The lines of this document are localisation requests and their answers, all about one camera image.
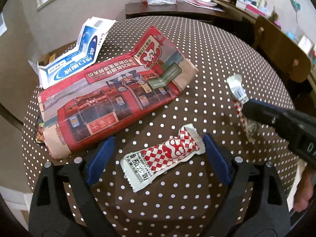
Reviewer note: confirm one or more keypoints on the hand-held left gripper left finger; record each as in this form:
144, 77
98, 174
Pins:
100, 163

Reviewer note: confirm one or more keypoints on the small picture frame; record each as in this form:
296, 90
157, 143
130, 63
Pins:
306, 44

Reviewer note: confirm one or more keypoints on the red checkered ketchup packet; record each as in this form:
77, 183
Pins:
167, 155
238, 88

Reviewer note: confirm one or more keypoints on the blue white carton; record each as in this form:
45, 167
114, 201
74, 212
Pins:
84, 51

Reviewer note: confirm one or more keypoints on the person's right hand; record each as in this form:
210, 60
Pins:
303, 190

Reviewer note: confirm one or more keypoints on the pink place mat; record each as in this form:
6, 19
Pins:
200, 3

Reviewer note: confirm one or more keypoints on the brown polka dot tablecloth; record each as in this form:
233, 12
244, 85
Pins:
209, 61

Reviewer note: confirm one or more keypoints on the white edged grey sheet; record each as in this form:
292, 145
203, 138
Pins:
2, 24

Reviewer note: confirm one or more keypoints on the brown wooden chair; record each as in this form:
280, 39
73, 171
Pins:
279, 47

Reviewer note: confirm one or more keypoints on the teal toy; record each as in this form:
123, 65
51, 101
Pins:
295, 3

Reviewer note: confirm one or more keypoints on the dark wooden sideboard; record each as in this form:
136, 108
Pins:
172, 11

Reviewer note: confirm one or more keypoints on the small yellow box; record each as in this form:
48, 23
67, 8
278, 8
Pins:
52, 58

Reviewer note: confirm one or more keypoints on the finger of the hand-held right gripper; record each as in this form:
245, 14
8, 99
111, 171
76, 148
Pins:
269, 117
271, 106

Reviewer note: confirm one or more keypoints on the black snack wrapper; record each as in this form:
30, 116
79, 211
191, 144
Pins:
40, 133

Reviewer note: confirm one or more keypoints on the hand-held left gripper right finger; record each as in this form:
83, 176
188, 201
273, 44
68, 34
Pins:
218, 160

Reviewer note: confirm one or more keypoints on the red printed paper bag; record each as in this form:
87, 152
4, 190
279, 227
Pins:
111, 96

